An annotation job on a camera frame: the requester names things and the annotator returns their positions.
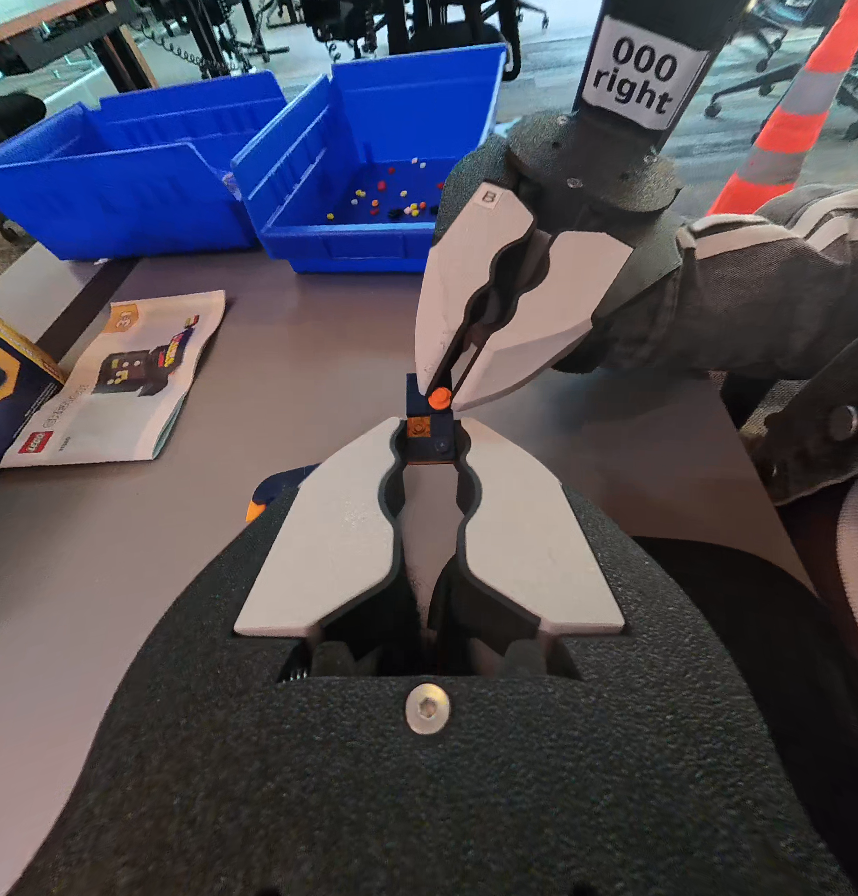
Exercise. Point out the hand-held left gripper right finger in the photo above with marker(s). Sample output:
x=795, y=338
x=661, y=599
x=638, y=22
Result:
x=541, y=546

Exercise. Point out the row of black office chairs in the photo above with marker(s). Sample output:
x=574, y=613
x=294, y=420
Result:
x=436, y=28

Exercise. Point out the single black office chair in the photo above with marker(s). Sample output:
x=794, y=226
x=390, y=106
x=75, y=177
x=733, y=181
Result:
x=12, y=115

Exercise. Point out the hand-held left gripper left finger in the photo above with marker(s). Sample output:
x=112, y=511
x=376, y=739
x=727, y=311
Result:
x=317, y=546

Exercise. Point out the blue yellow toy set box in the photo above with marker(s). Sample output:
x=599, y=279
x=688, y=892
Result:
x=9, y=378

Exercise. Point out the loose small coloured bricks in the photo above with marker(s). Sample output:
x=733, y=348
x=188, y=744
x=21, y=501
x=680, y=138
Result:
x=381, y=185

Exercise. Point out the black quilted pad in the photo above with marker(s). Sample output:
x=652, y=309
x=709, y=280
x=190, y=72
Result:
x=737, y=581

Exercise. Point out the dark blue brick plate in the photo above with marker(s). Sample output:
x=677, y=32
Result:
x=436, y=448

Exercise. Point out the dark blue brick game console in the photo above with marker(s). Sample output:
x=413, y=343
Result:
x=275, y=486

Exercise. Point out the orange traffic cone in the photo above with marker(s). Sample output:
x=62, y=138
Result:
x=807, y=105

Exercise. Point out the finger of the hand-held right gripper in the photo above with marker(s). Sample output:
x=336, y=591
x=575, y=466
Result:
x=562, y=301
x=457, y=266

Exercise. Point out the long wooden table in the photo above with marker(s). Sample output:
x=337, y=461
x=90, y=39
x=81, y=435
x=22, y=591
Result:
x=23, y=17

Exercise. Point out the orange round stud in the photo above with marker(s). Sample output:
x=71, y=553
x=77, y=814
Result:
x=440, y=398

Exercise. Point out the small blue plastic bin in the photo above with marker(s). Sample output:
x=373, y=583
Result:
x=345, y=245

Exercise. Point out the white instruction booklet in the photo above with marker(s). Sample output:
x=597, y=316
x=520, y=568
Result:
x=86, y=420

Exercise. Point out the large blue plastic bin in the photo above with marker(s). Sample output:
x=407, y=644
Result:
x=121, y=203

